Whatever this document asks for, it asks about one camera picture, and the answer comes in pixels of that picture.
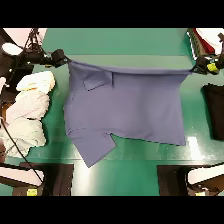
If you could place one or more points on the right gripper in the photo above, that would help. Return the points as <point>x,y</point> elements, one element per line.
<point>201,65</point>

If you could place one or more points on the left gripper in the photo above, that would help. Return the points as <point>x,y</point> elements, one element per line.
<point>59,57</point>

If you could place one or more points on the blue T-shirt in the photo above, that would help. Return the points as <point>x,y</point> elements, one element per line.
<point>133,103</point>

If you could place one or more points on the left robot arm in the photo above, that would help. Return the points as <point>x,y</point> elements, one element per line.
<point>30,56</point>

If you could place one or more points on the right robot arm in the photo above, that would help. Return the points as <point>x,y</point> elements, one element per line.
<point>203,175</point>

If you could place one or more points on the red garment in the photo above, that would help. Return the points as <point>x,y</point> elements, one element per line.
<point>204,45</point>

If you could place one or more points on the white garment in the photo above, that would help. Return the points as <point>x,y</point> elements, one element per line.
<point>26,135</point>
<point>210,36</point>

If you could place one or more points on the cream garment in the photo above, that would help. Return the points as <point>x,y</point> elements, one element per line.
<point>37,81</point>

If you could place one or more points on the black garment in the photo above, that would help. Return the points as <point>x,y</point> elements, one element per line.
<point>216,110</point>

